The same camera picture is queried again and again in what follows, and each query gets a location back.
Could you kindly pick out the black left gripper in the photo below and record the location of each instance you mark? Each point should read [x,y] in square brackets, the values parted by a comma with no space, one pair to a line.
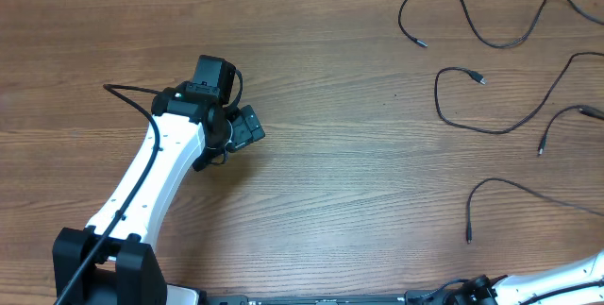
[248,127]

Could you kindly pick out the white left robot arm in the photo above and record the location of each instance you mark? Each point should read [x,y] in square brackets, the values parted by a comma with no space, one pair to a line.
[192,126]

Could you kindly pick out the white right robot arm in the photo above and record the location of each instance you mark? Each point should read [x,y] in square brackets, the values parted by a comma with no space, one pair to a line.
[576,283]

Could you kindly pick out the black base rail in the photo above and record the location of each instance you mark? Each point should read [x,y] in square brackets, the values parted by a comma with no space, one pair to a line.
[330,299]

